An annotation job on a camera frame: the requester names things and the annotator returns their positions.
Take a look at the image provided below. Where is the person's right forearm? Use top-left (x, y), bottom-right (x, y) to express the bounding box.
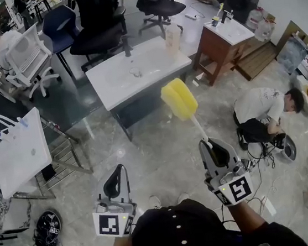
top-left (227, 196), bottom-right (270, 235)

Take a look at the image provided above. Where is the white rectangular counter slab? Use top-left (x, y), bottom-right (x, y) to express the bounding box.
top-left (0, 104), bottom-right (57, 200)

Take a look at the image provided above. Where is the clear glass cup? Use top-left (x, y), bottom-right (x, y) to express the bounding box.
top-left (128, 66), bottom-right (143, 79)

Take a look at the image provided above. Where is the wooden slat pallet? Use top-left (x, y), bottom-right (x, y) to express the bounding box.
top-left (232, 39), bottom-right (281, 82)

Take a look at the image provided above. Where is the metal rack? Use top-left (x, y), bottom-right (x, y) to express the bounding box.
top-left (3, 111), bottom-right (96, 204)

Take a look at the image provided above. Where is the black sink stand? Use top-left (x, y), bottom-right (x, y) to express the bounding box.
top-left (107, 71), bottom-right (195, 144)

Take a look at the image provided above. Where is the black cable bundle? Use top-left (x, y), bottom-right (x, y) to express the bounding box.
top-left (30, 209), bottom-right (65, 246)

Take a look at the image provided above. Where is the wooden vanity cabinet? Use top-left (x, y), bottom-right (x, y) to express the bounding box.
top-left (189, 19), bottom-right (261, 89)

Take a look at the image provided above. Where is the white office chair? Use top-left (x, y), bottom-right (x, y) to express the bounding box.
top-left (0, 22), bottom-right (64, 103)

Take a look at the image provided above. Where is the white sink basin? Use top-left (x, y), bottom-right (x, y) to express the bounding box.
top-left (82, 33), bottom-right (197, 113)

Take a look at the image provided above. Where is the black box appliance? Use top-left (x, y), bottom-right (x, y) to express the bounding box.
top-left (226, 0), bottom-right (265, 26)

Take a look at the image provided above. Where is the black sink faucet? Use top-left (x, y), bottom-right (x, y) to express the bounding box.
top-left (121, 34), bottom-right (134, 57)

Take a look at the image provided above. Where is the small black vanity faucet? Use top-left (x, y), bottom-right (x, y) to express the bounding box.
top-left (220, 9), bottom-right (233, 24)

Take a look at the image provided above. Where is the person's black shirt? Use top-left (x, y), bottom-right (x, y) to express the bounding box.
top-left (99, 185), bottom-right (308, 246)

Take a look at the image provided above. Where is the yellow sponge brush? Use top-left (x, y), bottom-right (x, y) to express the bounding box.
top-left (159, 74), bottom-right (213, 152)

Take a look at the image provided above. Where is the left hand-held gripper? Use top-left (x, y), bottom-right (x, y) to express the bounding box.
top-left (86, 163), bottom-right (142, 241)

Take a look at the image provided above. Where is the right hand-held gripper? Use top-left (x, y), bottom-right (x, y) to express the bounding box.
top-left (197, 132), bottom-right (262, 210)

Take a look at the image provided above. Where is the black cloth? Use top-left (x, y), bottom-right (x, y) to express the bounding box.
top-left (41, 164), bottom-right (58, 182)

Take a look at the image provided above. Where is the person's right shoe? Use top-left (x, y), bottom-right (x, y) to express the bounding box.
top-left (176, 192), bottom-right (191, 204)

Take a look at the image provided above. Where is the person's left shoe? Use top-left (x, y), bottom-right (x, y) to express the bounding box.
top-left (147, 193), bottom-right (162, 210)

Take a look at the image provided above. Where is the black mesh office chair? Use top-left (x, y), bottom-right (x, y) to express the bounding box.
top-left (133, 0), bottom-right (192, 38)
top-left (63, 0), bottom-right (133, 72)

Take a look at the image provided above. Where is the blue plastic chair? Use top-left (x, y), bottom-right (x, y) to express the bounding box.
top-left (40, 3), bottom-right (87, 86)

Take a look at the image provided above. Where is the grey floor basin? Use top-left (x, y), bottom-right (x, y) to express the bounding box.
top-left (279, 133), bottom-right (299, 164)

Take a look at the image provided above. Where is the person's shoe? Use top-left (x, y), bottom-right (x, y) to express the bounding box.
top-left (147, 193), bottom-right (162, 210)
top-left (176, 192), bottom-right (191, 204)

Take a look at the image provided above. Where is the clear water jug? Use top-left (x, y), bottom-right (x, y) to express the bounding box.
top-left (244, 7), bottom-right (267, 30)
top-left (252, 14), bottom-right (278, 43)

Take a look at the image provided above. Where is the small blue bottle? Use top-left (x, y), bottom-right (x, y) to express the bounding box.
top-left (16, 115), bottom-right (30, 129)

